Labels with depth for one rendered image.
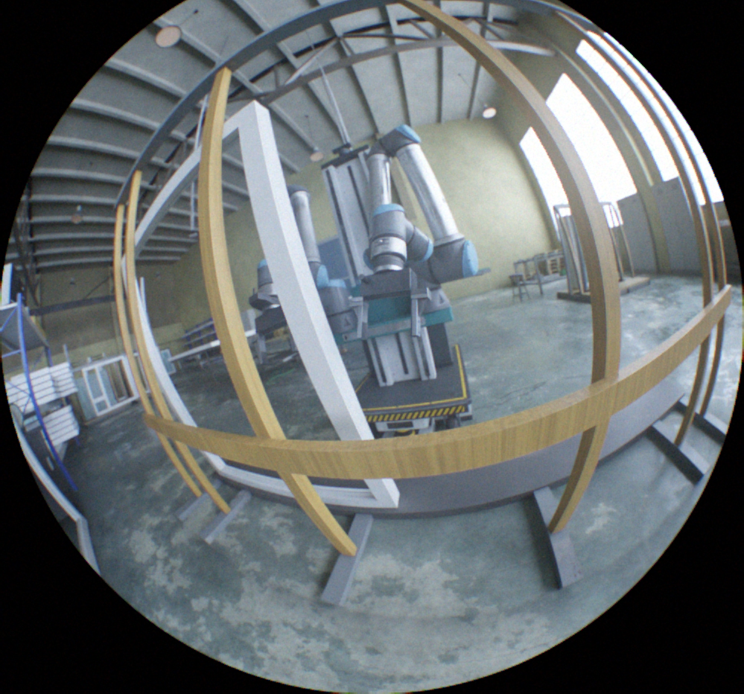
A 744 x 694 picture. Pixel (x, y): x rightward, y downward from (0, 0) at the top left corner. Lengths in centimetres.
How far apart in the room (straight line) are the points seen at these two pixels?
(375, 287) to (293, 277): 19
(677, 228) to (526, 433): 624
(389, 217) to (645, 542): 131
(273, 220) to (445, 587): 110
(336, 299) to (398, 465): 89
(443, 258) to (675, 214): 602
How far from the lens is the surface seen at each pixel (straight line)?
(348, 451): 38
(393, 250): 53
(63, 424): 401
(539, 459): 107
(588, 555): 95
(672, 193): 642
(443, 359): 140
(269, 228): 52
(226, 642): 110
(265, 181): 55
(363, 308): 54
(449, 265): 90
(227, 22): 780
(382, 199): 86
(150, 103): 908
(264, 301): 69
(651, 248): 687
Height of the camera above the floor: 84
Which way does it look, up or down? 6 degrees down
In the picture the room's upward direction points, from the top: 15 degrees counter-clockwise
